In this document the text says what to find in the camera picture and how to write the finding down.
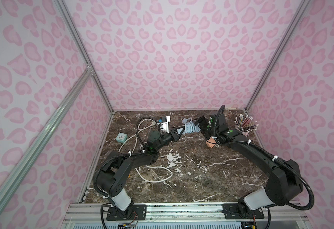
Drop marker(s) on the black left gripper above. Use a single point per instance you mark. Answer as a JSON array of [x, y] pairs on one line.
[[172, 135]]

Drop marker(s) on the aluminium corner frame post right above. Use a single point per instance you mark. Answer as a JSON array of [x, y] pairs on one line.
[[294, 23]]

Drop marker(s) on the aluminium corner frame post left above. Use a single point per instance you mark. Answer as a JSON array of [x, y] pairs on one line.
[[69, 23]]

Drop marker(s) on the small teal alarm clock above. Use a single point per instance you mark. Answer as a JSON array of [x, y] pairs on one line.
[[121, 138]]

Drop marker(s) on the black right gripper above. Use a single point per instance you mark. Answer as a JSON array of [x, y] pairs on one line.
[[209, 126]]

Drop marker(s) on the aluminium corner frame post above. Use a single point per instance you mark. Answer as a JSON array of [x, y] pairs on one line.
[[69, 23], [294, 23]]

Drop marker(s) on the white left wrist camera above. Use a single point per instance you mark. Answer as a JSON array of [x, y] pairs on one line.
[[164, 124]]

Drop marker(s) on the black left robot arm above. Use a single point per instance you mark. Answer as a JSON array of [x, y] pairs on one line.
[[111, 177]]

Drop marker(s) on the aluminium diagonal frame bar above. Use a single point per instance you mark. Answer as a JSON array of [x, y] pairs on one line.
[[17, 175]]

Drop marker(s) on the pink pen cup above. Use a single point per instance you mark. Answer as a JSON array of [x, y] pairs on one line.
[[246, 133]]

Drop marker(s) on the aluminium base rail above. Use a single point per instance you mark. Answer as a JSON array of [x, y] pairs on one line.
[[194, 215]]

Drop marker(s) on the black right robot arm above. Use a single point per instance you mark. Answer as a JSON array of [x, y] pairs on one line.
[[285, 185]]

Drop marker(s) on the pink power strip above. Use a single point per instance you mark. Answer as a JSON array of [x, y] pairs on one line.
[[211, 143]]

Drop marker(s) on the bundle of pens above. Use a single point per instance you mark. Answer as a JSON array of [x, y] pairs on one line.
[[245, 123]]

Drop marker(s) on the light blue power strip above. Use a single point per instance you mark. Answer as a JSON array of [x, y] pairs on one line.
[[190, 127]]

